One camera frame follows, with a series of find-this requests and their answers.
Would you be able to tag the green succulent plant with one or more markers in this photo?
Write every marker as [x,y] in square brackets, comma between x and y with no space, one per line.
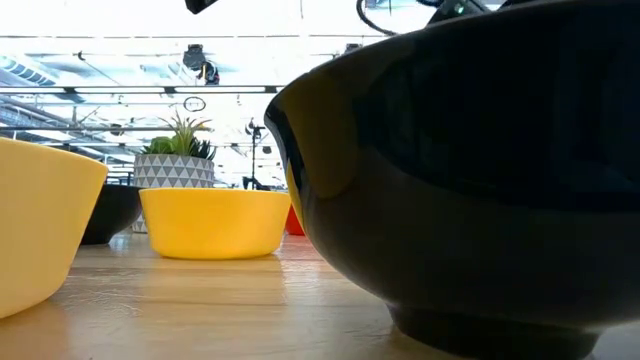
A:
[182,142]

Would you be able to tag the black bowl with floral inside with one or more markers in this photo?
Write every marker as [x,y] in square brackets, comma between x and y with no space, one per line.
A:
[112,212]
[475,200]

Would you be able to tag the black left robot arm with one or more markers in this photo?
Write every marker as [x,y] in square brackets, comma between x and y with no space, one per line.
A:
[200,5]

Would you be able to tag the yellow plastic bowl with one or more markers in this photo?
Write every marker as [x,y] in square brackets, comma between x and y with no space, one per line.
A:
[215,225]
[40,225]

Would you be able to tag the long linear light bar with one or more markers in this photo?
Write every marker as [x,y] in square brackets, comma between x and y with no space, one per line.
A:
[50,129]

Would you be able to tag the black metal stand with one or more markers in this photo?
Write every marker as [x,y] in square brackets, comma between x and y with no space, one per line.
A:
[254,150]

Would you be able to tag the grey triangle-pattern plant pot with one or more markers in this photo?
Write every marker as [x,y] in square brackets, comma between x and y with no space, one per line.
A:
[172,172]

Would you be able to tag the red plastic bowl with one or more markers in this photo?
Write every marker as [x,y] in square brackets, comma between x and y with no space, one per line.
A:
[293,225]

